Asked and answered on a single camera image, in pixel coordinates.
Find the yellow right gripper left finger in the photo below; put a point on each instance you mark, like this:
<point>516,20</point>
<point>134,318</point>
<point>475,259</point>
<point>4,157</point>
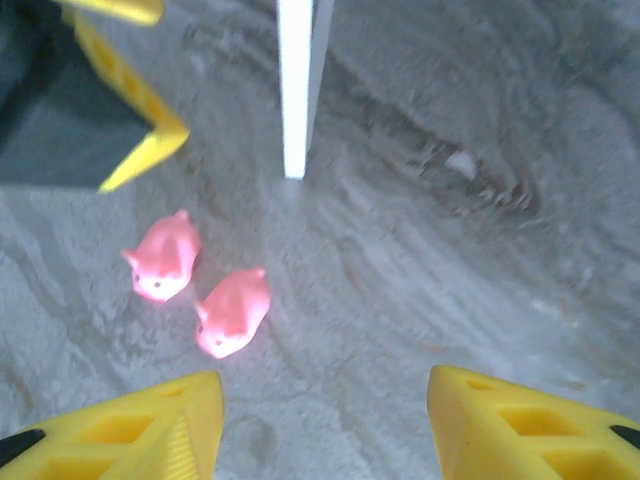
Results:
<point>165,425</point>

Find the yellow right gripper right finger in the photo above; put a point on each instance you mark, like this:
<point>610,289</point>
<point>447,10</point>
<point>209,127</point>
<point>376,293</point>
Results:
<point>480,420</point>

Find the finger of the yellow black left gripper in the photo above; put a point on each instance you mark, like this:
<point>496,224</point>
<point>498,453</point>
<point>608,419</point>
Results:
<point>120,9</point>
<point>162,132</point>

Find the wooden shelf with white sides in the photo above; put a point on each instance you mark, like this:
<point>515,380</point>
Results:
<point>296,90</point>

